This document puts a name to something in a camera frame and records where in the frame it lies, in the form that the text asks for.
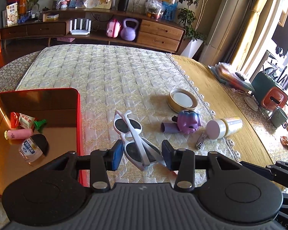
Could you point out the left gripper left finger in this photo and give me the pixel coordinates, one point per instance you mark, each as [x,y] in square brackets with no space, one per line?
[115,156]

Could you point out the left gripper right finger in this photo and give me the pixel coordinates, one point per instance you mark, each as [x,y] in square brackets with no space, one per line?
[170,156]

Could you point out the white sunglasses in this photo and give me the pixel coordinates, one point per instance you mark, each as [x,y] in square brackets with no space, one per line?
[138,150]

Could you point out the purple toy figure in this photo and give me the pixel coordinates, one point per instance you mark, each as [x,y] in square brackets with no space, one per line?
[186,122]

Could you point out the white yellow cream jar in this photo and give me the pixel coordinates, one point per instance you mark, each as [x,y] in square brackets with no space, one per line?
[219,128]

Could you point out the pink lip balm tube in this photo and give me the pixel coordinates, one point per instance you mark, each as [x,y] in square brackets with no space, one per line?
[18,134]

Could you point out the metal nail clipper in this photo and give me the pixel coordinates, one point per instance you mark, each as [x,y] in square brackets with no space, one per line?
[200,141]

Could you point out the yellow woven table runner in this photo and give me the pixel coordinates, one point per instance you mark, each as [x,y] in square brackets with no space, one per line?
[245,144]

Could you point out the green mug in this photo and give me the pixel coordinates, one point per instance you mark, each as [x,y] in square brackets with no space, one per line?
[279,118]

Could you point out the round gold tin lid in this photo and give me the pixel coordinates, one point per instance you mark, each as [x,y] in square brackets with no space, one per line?
[181,100]

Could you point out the red metal tin box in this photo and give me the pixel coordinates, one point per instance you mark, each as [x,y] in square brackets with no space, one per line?
[57,129]

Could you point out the teal orange toaster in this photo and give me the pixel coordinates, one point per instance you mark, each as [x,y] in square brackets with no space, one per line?
[267,92]

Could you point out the green toy figure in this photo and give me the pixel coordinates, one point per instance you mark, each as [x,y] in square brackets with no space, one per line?
[39,125]

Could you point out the stack of books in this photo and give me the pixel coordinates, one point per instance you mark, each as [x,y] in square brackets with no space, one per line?
[225,74]

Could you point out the red snack packet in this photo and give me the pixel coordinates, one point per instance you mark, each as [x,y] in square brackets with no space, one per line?
[21,120]

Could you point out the purple kettlebell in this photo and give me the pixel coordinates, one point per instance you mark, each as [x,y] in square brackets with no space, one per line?
[129,33]

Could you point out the wooden TV cabinet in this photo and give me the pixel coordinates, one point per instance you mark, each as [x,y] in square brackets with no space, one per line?
[155,34]

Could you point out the pink toy bag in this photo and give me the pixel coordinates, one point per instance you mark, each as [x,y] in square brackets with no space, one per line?
[113,28]

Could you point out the white wifi router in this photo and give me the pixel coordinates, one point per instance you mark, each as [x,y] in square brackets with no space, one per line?
[80,27]

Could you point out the black cylindrical speaker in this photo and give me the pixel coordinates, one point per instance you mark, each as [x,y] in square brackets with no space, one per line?
[122,5]

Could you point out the cereal box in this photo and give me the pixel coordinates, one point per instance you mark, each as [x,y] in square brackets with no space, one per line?
[12,14]

